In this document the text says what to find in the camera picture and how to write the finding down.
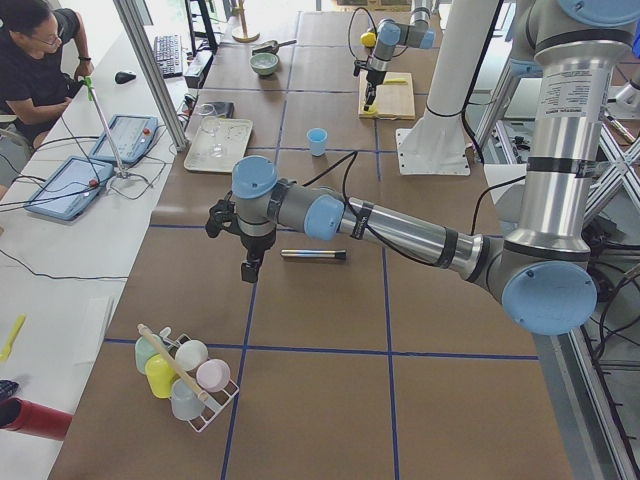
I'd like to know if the whole yellow lemon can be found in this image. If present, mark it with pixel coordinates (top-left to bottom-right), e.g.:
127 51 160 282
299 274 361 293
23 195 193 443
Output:
360 30 377 48

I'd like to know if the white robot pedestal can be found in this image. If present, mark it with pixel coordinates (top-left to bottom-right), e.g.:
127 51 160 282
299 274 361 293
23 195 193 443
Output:
396 0 502 176

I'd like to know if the black keyboard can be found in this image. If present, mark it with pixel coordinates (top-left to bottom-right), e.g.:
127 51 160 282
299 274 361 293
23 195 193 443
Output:
153 35 183 78

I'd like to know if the blue teach pendant far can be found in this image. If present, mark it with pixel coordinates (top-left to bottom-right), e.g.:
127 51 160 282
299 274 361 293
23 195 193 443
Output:
89 115 159 166

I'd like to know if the wooden mug tree stand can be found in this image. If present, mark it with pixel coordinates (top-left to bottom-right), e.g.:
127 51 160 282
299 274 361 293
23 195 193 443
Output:
232 0 260 43

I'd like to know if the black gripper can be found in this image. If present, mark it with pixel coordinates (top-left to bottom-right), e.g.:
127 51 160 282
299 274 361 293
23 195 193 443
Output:
354 58 386 112
205 199 276 283

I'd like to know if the cream bear tray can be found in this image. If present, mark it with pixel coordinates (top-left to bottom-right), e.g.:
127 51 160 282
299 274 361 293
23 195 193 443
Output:
184 116 253 174

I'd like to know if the steel muddler stick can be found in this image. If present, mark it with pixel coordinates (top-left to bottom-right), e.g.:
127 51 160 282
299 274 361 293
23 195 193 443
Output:
280 249 347 261

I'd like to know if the yellow plastic knife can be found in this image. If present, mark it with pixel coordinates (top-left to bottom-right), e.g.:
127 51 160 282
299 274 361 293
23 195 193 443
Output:
383 78 408 85

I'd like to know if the wooden cutting board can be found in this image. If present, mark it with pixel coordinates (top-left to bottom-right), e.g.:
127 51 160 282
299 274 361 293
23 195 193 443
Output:
358 72 416 120

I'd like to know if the white plastic cup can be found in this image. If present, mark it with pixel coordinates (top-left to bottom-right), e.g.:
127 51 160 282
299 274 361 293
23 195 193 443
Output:
175 340 208 372

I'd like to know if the light blue cup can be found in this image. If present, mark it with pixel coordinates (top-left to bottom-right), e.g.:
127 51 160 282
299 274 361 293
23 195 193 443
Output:
306 127 328 157

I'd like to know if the grey-blue plastic cup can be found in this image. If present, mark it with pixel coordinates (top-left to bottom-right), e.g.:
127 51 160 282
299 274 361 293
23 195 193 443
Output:
170 379 204 421

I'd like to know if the clear wine glass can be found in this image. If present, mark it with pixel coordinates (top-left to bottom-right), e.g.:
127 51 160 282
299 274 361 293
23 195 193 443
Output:
198 106 225 157

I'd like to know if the blue teach pendant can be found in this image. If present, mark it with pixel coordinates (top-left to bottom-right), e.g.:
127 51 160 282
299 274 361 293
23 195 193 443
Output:
25 157 114 221
89 115 159 166

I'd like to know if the aluminium frame post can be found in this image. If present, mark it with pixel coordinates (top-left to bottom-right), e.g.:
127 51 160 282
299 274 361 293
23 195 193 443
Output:
113 0 189 153

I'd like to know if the yellow plastic cup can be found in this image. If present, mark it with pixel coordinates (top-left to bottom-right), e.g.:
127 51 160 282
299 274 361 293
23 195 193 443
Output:
144 354 177 399

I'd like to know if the pink plastic cup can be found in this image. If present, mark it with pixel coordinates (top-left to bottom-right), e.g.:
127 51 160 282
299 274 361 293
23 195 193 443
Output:
196 359 231 393

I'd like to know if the green plastic cup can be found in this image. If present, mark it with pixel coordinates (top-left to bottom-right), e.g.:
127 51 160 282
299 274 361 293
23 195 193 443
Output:
134 336 157 374

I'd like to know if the seated person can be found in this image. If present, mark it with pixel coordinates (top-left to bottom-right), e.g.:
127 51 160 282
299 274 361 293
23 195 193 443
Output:
0 0 96 189

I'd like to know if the wooden rack handle rod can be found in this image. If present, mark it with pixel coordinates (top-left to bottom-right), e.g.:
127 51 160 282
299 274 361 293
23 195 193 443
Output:
137 323 210 403

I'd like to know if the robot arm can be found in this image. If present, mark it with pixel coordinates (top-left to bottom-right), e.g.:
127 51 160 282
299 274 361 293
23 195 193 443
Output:
353 0 436 113
206 1 639 336

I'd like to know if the blue teach pendant near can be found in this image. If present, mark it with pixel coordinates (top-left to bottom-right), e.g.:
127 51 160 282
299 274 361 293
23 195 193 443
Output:
25 157 114 221

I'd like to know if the green bowl of ice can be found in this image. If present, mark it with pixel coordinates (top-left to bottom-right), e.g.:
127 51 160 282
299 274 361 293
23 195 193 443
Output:
249 52 280 77

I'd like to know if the red cylinder bottle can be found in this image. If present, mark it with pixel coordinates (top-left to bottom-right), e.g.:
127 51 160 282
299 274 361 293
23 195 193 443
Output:
1 397 73 441

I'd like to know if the black computer mouse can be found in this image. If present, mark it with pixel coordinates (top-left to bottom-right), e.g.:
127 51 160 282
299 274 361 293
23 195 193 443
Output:
114 71 136 85

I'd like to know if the yellow lemon half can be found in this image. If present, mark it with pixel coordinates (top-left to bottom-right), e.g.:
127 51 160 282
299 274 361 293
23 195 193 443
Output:
360 105 377 118

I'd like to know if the white wire cup rack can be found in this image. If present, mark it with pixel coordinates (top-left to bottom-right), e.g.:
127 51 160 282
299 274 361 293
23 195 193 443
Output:
151 327 239 433

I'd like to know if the steel ice scoop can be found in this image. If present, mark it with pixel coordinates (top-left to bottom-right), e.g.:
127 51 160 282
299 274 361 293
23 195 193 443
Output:
251 39 297 55

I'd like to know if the yellow spatula on desk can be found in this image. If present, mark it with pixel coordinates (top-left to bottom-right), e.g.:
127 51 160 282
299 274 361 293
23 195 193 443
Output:
0 314 26 363

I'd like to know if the green-tipped metal stand rod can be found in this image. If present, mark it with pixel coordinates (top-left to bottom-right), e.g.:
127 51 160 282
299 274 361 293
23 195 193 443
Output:
83 76 130 179

